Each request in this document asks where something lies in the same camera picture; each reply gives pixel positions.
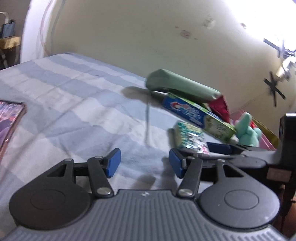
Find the pink foil packet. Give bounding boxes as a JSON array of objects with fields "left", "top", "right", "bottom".
[{"left": 208, "top": 95, "right": 230, "bottom": 123}]

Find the blue green toothpaste box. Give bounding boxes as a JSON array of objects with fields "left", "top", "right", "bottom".
[{"left": 162, "top": 93, "right": 236, "bottom": 142}]

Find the white wall power strip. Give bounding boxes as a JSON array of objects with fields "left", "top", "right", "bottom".
[{"left": 263, "top": 39, "right": 295, "bottom": 81}]

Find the striped blue bedsheet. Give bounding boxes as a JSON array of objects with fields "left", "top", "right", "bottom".
[{"left": 1, "top": 53, "right": 180, "bottom": 237}]

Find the grey wall cable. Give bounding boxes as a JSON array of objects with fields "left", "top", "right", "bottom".
[{"left": 238, "top": 90, "right": 271, "bottom": 114}]

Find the black tape cross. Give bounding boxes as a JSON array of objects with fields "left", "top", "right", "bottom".
[{"left": 264, "top": 71, "right": 287, "bottom": 108}]

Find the teal plush toy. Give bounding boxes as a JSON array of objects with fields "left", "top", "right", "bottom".
[{"left": 234, "top": 113, "right": 262, "bottom": 147}]

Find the wooden shelf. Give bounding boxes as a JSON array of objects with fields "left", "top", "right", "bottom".
[{"left": 0, "top": 11, "right": 22, "bottom": 70}]

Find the green pencil pouch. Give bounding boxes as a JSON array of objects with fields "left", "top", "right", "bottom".
[{"left": 145, "top": 69, "right": 222, "bottom": 103}]

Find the pink macaron tin box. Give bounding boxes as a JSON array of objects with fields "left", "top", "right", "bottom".
[{"left": 230, "top": 109, "right": 279, "bottom": 151}]

